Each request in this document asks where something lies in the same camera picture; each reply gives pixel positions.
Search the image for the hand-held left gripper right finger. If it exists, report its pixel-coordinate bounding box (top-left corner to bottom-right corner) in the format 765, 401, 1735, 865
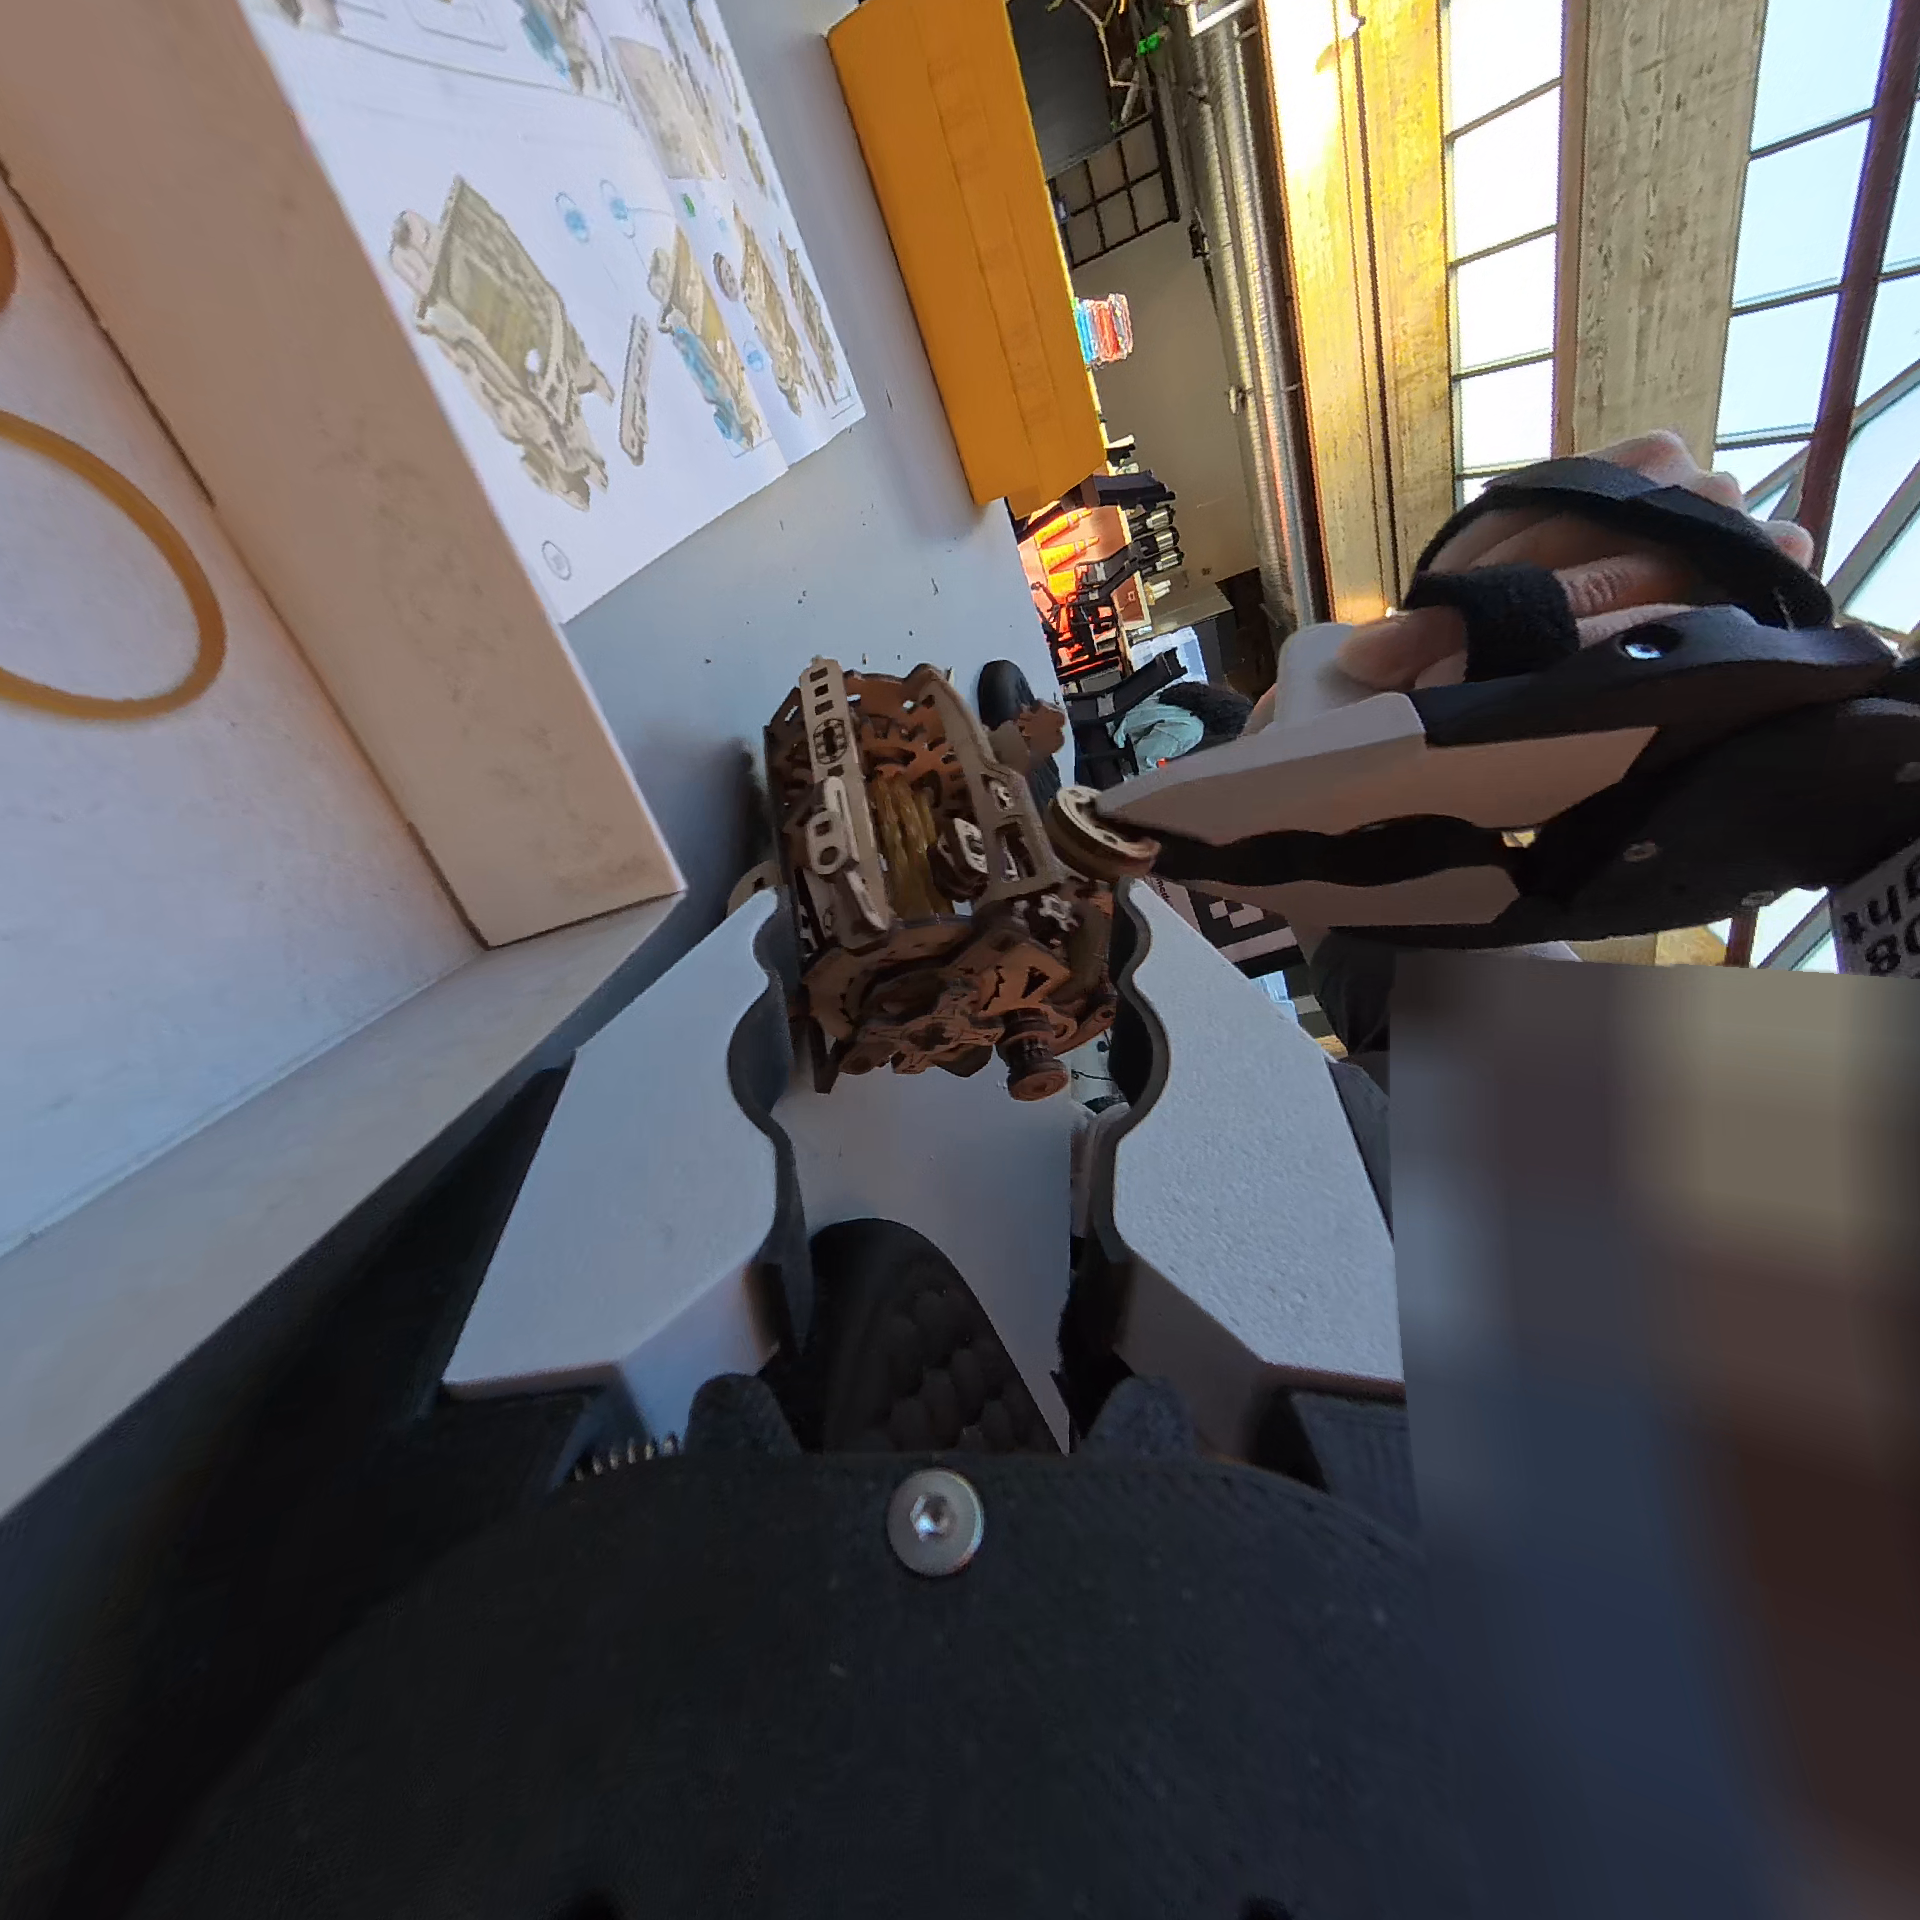
1088, 878, 1403, 1456

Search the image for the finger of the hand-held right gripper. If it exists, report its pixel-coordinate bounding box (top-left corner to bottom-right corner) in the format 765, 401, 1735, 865
1171, 842, 1526, 928
1088, 729, 1660, 874

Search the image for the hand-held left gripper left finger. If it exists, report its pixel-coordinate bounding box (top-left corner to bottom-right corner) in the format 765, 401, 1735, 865
445, 887, 812, 1441

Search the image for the round wooden wheel part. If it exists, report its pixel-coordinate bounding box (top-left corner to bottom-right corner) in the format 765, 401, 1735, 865
1044, 786, 1160, 880

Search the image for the wooden submarine model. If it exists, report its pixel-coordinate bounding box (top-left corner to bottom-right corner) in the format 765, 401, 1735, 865
729, 655, 1119, 1103

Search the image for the person's right hand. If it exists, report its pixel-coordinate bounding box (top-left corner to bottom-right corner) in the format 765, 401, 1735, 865
1339, 432, 1819, 693

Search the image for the black honeycomb seat cushion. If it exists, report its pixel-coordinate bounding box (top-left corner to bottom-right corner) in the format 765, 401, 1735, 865
808, 1217, 1070, 1453

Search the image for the white cardboard tray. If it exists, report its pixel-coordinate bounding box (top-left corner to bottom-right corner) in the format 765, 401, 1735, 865
0, 0, 688, 1517

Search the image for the yellow plastic bin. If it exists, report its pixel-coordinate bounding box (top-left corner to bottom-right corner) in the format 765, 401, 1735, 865
827, 0, 1107, 506

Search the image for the open instruction booklet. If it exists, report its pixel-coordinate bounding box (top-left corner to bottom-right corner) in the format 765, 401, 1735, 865
246, 0, 867, 622

